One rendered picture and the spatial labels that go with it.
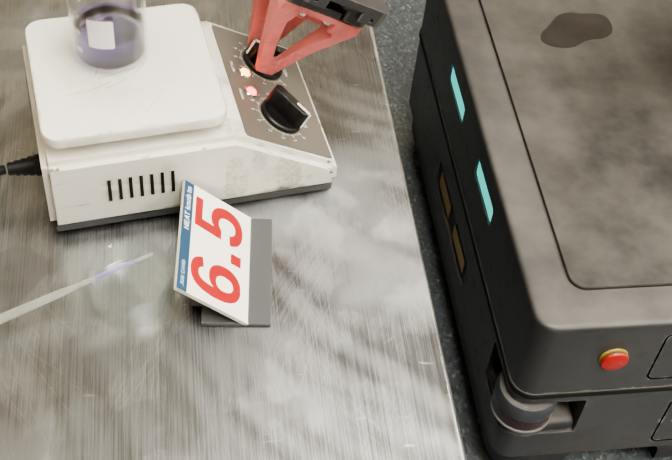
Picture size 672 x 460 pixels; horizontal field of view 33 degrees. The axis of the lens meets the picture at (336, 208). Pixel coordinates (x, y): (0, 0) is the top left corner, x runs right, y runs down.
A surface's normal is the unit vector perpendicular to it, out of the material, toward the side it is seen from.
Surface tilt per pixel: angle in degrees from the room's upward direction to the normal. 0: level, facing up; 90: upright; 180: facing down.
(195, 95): 0
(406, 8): 0
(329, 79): 0
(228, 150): 90
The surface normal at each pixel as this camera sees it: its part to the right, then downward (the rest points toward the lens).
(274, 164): 0.27, 0.74
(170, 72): 0.07, -0.66
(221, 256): 0.70, -0.48
